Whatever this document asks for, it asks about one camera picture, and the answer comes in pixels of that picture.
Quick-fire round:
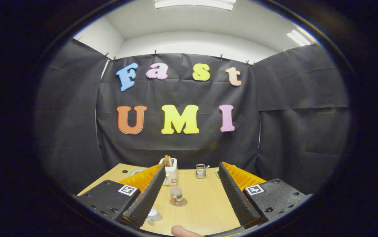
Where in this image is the clear plastic juice bottle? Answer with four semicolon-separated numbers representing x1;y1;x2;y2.
170;188;184;205

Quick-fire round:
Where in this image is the small metal wire rack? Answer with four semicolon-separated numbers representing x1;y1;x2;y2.
195;164;210;179

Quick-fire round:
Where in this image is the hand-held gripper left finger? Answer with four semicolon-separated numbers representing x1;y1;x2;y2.
73;164;167;229

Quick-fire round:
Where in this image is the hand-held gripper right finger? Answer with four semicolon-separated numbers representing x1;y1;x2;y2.
218;161;314;230

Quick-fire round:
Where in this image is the wooden table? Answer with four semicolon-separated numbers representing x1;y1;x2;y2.
77;163;268;237

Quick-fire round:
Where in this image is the long ceiling light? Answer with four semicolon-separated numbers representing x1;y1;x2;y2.
154;0;237;11

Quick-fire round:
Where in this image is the white toaster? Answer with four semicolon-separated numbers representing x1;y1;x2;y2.
159;158;179;186

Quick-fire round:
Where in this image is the white cup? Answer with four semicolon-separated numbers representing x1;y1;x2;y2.
145;207;163;226

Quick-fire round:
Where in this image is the small ceiling light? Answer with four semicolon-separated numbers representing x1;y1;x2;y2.
286;29;312;46

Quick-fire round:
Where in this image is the round brown coaster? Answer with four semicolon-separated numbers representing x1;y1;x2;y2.
170;197;188;207

